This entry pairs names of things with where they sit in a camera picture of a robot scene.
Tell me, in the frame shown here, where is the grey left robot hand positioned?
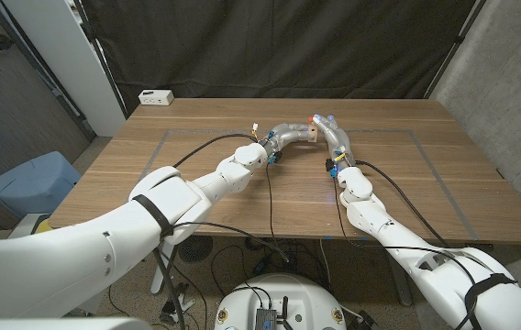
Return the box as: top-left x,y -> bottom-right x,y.
258,122 -> 311,157

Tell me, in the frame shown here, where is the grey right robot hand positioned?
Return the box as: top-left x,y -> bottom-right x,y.
310,113 -> 357,170

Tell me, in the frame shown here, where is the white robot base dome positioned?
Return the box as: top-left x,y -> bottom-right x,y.
214,273 -> 348,330

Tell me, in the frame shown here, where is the grey tape outline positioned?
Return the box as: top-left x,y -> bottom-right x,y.
139,128 -> 477,242

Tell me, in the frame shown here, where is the black backdrop curtain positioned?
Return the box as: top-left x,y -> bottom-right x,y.
79,0 -> 477,114

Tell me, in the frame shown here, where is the white power strip box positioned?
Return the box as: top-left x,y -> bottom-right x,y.
138,89 -> 175,106

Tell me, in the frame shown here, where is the round black floor fan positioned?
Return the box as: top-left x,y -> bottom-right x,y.
178,236 -> 215,264

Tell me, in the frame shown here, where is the black backdrop stand pole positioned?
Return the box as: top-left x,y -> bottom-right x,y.
423,0 -> 489,100
71,0 -> 129,120

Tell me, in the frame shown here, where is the grey table leg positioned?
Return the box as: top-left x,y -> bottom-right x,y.
391,263 -> 414,307

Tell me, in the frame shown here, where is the grey electronics box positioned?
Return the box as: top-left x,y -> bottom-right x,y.
254,307 -> 279,330

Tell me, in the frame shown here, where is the black floor device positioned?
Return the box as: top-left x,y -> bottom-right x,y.
356,310 -> 379,330

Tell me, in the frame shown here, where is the white table leg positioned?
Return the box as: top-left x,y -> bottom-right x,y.
150,251 -> 174,295

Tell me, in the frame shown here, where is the black and white floor gadget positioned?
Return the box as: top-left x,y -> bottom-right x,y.
160,281 -> 196,326

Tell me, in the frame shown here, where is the white column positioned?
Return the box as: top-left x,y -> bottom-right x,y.
1,0 -> 127,138

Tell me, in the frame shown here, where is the blue plastic bin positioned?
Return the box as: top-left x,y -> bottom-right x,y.
0,150 -> 82,220

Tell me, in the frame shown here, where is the dark grey door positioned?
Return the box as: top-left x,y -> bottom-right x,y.
0,0 -> 96,193

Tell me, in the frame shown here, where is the white robot torso edge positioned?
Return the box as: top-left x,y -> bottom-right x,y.
0,317 -> 154,330

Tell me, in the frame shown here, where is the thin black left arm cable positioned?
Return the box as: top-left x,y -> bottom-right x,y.
168,163 -> 292,265

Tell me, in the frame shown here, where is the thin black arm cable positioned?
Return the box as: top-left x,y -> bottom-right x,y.
168,163 -> 292,265
332,176 -> 480,330

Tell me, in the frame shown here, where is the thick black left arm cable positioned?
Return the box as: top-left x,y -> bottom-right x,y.
172,133 -> 260,170

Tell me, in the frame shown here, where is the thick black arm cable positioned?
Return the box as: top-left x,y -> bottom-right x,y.
172,133 -> 260,170
355,159 -> 449,248

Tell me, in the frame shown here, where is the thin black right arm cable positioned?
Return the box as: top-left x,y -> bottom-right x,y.
332,176 -> 480,330

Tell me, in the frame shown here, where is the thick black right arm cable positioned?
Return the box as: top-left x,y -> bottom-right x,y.
355,159 -> 449,248

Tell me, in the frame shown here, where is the black floor cable bundle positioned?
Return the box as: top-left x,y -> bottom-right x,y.
209,236 -> 333,299

